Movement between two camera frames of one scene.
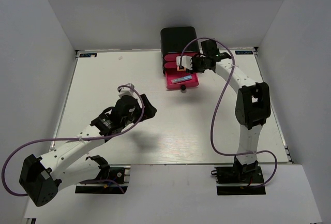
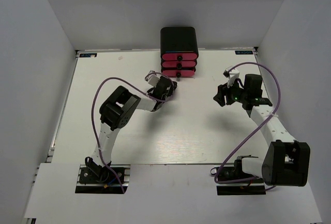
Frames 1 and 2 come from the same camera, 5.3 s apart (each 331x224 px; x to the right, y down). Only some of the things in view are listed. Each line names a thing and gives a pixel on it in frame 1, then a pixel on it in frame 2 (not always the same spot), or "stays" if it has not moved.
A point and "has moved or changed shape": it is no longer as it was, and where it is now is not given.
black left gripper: (149, 110) -> (172, 87)
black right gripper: (194, 69) -> (223, 90)
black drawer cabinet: (174, 40) stays
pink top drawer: (172, 57) stays
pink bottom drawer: (175, 79) has moved or changed shape
